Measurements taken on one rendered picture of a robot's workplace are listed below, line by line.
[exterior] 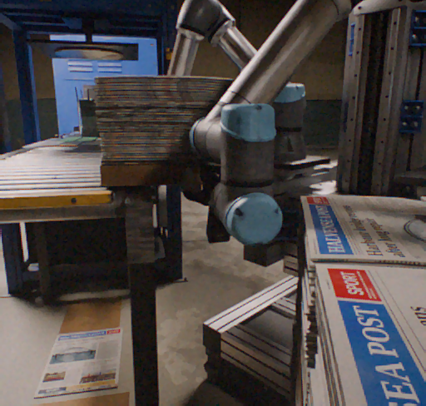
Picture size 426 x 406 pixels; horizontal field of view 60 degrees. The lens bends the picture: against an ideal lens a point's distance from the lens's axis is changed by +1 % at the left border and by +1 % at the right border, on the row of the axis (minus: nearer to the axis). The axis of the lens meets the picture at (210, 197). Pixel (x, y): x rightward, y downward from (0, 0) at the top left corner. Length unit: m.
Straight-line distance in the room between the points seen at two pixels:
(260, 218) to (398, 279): 0.21
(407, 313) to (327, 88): 10.48
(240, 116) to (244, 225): 0.14
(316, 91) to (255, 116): 10.09
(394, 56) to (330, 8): 0.45
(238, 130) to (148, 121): 0.33
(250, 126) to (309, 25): 0.26
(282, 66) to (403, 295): 0.45
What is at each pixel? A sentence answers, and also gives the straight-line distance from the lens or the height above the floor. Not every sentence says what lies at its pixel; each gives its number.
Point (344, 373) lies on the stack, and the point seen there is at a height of 0.83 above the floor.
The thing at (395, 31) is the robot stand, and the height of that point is 1.16.
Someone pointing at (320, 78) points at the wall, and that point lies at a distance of 10.64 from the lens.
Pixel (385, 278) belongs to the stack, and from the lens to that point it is 0.34.
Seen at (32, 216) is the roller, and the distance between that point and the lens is 0.79.
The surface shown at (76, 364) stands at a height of 0.01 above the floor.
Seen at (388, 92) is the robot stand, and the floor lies 1.01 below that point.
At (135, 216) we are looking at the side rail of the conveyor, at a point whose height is 0.77.
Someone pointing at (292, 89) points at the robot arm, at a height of 1.03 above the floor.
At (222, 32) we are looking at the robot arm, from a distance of 1.39.
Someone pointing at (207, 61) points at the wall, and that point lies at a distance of 9.72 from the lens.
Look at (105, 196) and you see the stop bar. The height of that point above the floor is 0.81.
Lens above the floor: 0.96
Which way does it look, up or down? 13 degrees down
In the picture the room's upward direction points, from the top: straight up
